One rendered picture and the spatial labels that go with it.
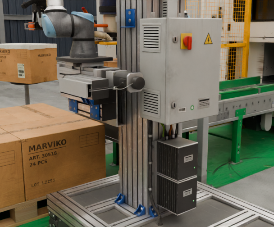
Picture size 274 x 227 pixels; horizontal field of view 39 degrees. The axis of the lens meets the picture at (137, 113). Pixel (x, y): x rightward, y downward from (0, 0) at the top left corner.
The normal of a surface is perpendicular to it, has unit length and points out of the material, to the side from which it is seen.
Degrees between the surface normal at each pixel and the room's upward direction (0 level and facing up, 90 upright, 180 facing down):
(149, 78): 90
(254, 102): 90
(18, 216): 90
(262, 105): 90
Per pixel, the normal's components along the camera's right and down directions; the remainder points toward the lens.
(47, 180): 0.62, 0.17
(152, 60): -0.79, 0.14
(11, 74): -0.52, 0.19
